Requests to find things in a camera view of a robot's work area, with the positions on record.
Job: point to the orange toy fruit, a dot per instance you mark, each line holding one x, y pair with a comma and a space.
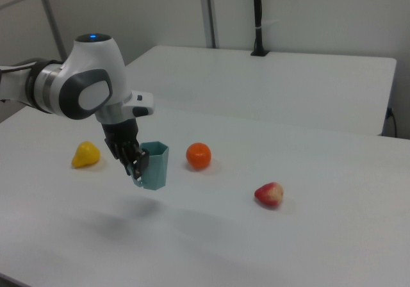
198, 156

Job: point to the yellow toy pear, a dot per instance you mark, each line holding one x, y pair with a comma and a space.
86, 155

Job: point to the black pole with base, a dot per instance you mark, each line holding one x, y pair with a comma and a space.
257, 11

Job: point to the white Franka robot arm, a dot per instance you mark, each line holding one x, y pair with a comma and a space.
93, 75

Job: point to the teal faceted mug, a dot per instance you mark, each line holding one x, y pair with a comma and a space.
157, 168

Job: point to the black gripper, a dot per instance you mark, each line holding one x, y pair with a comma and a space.
121, 139

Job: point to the red toy strawberry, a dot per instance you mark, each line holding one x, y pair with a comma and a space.
269, 194

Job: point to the grey partition post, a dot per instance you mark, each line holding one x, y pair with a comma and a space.
51, 11
209, 11

